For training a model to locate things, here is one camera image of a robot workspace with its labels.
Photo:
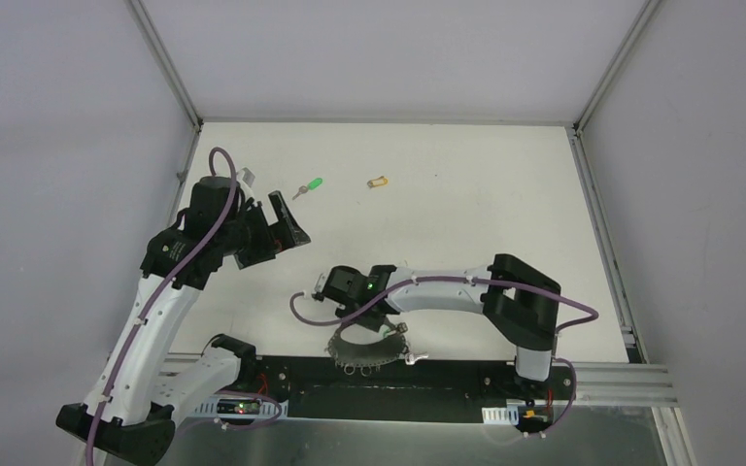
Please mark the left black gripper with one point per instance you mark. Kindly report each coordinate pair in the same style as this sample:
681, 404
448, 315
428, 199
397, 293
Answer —
269, 227

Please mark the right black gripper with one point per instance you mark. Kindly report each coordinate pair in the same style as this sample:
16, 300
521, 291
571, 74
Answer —
372, 322

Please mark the large wire keyring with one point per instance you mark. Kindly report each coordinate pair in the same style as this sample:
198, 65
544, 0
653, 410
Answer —
367, 358

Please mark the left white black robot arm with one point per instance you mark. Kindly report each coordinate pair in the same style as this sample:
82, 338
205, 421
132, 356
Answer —
130, 413

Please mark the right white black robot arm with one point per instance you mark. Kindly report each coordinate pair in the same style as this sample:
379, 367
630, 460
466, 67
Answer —
517, 299

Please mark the green tagged loose key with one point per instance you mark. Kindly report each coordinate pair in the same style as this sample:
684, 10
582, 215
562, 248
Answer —
305, 188

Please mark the yellow key tag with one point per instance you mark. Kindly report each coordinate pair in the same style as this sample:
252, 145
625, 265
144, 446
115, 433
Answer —
378, 182

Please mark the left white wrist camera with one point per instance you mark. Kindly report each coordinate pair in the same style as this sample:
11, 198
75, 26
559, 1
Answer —
245, 178

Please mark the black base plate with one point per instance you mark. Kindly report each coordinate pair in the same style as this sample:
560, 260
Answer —
441, 391

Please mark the right white cable duct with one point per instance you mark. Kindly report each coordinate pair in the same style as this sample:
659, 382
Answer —
500, 416

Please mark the white cable duct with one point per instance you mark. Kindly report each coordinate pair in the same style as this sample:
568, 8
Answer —
500, 416
239, 409

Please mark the left white cable duct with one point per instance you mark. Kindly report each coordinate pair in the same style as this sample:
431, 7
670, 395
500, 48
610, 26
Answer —
239, 409

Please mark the left aluminium frame post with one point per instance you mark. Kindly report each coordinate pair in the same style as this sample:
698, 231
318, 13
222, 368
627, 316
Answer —
142, 137

